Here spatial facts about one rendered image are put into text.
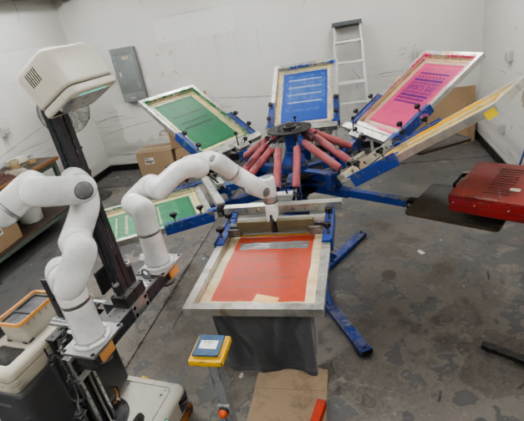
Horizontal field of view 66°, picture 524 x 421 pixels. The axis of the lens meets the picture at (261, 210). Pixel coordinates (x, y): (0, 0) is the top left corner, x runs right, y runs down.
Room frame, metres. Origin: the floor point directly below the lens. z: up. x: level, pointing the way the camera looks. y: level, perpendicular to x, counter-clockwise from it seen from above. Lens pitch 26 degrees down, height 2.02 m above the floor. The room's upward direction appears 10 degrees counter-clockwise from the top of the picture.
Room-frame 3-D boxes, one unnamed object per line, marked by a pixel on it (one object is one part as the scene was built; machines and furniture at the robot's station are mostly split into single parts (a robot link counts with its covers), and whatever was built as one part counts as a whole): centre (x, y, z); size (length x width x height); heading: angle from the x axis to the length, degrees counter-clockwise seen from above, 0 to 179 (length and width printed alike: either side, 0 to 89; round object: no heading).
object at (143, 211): (1.51, 0.48, 1.37); 0.13 x 0.10 x 0.16; 34
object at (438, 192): (2.18, -0.75, 0.91); 1.34 x 0.40 x 0.08; 44
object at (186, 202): (2.45, 0.60, 1.05); 1.08 x 0.61 x 0.23; 104
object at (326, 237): (1.81, -0.32, 0.97); 0.30 x 0.05 x 0.07; 164
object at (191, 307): (1.65, 0.01, 0.97); 0.79 x 0.58 x 0.04; 164
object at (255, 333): (1.37, 0.09, 0.74); 0.45 x 0.03 x 0.43; 74
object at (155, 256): (1.51, 0.49, 1.21); 0.16 x 0.13 x 0.15; 67
